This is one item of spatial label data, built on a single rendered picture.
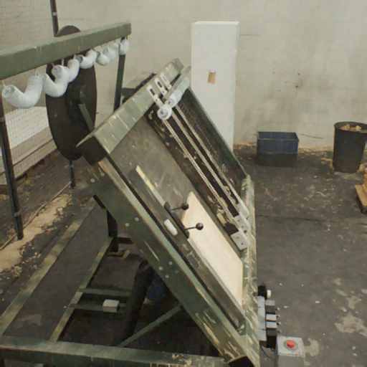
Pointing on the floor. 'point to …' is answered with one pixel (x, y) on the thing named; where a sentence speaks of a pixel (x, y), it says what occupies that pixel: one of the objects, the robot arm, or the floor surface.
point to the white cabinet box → (216, 72)
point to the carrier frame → (56, 349)
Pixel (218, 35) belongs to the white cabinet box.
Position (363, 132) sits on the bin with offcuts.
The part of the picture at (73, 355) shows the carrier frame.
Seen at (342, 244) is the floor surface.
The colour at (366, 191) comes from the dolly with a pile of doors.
